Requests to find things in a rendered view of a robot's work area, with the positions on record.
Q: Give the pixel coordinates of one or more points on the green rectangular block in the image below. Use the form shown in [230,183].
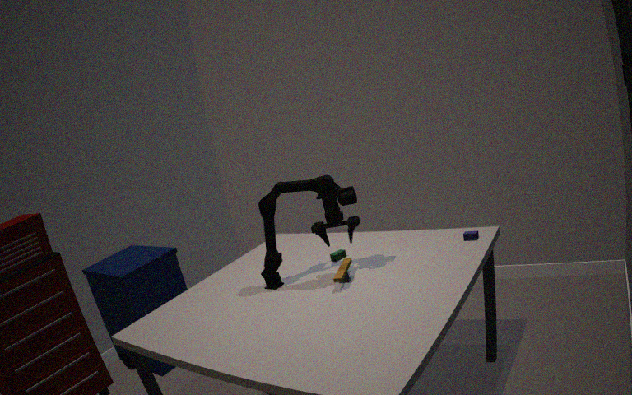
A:
[338,255]

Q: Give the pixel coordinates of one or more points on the orange bar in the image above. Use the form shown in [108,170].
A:
[342,270]

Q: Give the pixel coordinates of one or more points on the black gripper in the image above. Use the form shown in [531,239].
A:
[334,218]

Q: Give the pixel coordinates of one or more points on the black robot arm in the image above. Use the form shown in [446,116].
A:
[328,191]

